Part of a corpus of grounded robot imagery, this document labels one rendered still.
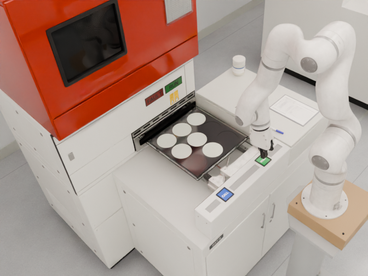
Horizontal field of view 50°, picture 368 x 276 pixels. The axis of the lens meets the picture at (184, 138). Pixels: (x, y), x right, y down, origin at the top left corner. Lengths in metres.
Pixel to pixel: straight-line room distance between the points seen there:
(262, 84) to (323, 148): 0.31
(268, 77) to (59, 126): 0.82
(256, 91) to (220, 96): 0.66
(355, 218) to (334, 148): 0.44
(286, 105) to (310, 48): 0.91
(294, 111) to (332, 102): 0.72
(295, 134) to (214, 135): 0.40
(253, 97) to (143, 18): 0.54
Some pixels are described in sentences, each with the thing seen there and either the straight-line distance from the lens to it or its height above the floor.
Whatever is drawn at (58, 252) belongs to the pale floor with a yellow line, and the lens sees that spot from 2.84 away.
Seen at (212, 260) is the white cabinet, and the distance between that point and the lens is 1.89.
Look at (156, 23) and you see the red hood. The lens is 1.72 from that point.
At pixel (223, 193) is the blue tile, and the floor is 0.96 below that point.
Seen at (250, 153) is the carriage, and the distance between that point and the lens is 1.96.
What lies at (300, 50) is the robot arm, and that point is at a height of 1.66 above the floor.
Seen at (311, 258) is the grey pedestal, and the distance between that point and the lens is 2.07.
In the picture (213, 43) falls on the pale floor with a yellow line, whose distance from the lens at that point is 4.41.
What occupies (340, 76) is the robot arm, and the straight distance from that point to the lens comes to 1.35.
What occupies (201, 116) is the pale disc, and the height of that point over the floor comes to 0.90.
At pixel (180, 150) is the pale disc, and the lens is 1.95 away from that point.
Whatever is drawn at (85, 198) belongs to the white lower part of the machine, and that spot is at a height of 0.77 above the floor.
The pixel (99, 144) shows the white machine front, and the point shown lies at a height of 1.04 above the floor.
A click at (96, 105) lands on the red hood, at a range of 1.67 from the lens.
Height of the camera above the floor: 2.32
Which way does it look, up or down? 45 degrees down
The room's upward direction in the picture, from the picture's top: 6 degrees counter-clockwise
